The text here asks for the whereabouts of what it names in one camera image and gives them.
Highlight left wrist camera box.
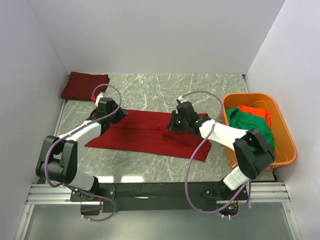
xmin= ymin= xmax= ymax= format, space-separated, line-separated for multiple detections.
xmin=90 ymin=92 xmax=107 ymax=102

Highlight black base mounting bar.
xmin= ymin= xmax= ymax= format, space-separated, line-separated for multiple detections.
xmin=66 ymin=181 xmax=250 ymax=216

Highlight red t shirt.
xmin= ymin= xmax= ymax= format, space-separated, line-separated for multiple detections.
xmin=85 ymin=109 xmax=203 ymax=159

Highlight green t shirt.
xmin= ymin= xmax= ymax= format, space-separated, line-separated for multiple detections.
xmin=225 ymin=106 xmax=275 ymax=151

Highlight orange plastic tub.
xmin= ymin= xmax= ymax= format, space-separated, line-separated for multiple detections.
xmin=221 ymin=92 xmax=297 ymax=171

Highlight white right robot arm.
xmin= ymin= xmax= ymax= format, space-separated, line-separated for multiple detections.
xmin=167 ymin=100 xmax=275 ymax=200

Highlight folded dark red shirt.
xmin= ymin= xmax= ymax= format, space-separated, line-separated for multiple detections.
xmin=61 ymin=71 xmax=110 ymax=102

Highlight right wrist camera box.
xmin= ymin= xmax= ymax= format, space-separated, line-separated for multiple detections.
xmin=176 ymin=96 xmax=186 ymax=104

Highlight aluminium frame rail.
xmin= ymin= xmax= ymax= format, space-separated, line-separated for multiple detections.
xmin=13 ymin=73 xmax=76 ymax=240

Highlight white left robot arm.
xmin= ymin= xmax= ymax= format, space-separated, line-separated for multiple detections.
xmin=35 ymin=97 xmax=128 ymax=201

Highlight orange t shirt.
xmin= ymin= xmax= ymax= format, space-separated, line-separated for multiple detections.
xmin=237 ymin=104 xmax=271 ymax=128

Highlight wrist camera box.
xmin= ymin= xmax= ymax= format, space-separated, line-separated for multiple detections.
xmin=176 ymin=96 xmax=186 ymax=104
xmin=90 ymin=92 xmax=107 ymax=102

